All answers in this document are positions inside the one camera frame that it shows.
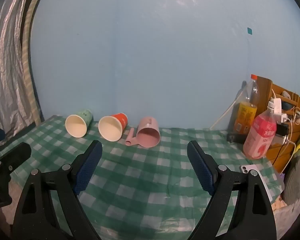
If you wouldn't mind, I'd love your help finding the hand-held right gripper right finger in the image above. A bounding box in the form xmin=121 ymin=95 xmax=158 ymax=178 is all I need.
xmin=187 ymin=140 xmax=277 ymax=240

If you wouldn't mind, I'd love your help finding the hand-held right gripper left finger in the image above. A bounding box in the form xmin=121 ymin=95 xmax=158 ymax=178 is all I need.
xmin=12 ymin=140 xmax=103 ymax=240

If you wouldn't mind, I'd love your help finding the pink plastic cup with handle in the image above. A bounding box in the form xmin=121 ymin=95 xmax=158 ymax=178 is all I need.
xmin=125 ymin=116 xmax=161 ymax=148

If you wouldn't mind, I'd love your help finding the green paper cup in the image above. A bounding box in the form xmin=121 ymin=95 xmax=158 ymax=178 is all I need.
xmin=65 ymin=109 xmax=94 ymax=138

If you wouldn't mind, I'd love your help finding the red paper cup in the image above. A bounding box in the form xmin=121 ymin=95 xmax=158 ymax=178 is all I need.
xmin=98 ymin=112 xmax=128 ymax=142

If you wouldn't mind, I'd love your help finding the small black box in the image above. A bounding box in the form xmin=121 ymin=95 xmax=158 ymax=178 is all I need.
xmin=226 ymin=133 xmax=248 ymax=144

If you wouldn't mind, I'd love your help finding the white smartphone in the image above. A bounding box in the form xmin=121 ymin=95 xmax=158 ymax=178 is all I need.
xmin=240 ymin=164 xmax=275 ymax=203

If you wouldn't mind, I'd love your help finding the green checkered tablecloth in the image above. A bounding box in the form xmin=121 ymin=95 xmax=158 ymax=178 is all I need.
xmin=0 ymin=115 xmax=285 ymax=240

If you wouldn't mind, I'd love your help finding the pink drink bottle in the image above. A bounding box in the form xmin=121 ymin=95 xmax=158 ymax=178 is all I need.
xmin=243 ymin=101 xmax=277 ymax=160

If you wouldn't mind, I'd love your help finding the striped beige cloth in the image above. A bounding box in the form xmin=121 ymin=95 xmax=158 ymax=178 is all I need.
xmin=20 ymin=0 xmax=50 ymax=126

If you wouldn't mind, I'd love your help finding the silver crinkled curtain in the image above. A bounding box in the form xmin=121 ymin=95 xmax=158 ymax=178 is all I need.
xmin=0 ymin=0 xmax=44 ymax=140

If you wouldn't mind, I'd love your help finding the orange drink bottle red cap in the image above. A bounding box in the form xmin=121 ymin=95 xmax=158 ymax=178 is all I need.
xmin=234 ymin=74 xmax=261 ymax=134

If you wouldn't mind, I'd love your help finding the wooden shelf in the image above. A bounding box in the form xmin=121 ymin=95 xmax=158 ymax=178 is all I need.
xmin=256 ymin=76 xmax=300 ymax=173

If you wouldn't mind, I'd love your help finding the grey bedding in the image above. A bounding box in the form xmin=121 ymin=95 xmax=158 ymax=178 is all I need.
xmin=283 ymin=152 xmax=300 ymax=207

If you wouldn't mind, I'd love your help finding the white charger plug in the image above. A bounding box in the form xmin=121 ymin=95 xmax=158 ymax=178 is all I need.
xmin=270 ymin=97 xmax=282 ymax=116

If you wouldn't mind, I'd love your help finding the white cable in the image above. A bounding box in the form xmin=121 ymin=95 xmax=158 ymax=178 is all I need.
xmin=209 ymin=89 xmax=243 ymax=129

